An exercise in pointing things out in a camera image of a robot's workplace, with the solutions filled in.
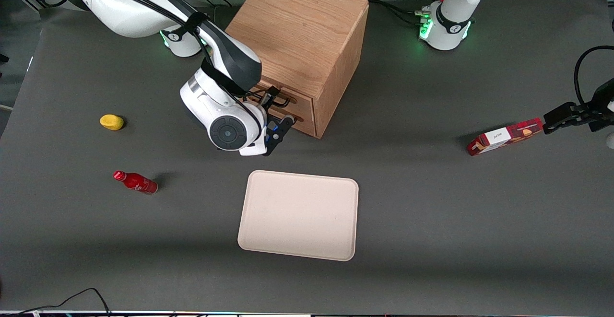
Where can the red tartan shortbread box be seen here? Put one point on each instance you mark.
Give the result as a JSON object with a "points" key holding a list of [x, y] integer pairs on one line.
{"points": [[499, 138]]}

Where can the red soda bottle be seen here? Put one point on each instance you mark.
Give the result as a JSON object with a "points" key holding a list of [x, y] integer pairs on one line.
{"points": [[139, 183]]}

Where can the wooden drawer with bottom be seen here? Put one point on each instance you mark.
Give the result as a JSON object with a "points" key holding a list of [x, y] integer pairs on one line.
{"points": [[303, 108]]}

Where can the wooden drawer front panel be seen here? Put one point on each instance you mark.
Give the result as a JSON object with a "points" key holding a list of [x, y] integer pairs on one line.
{"points": [[309, 127]]}

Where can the wooden drawer cabinet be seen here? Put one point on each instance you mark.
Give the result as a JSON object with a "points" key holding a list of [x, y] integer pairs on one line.
{"points": [[297, 24]]}

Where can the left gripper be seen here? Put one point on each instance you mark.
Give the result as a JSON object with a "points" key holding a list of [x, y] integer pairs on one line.
{"points": [[586, 113]]}

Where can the beige rectangular tray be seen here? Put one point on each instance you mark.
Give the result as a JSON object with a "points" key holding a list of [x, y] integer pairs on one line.
{"points": [[302, 216]]}

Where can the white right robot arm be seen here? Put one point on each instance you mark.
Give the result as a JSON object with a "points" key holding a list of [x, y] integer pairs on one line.
{"points": [[124, 10]]}

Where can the yellow lemon-shaped object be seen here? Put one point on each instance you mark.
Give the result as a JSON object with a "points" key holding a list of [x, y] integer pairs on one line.
{"points": [[111, 122]]}

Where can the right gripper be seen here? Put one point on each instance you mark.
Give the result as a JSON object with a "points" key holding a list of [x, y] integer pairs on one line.
{"points": [[266, 101]]}

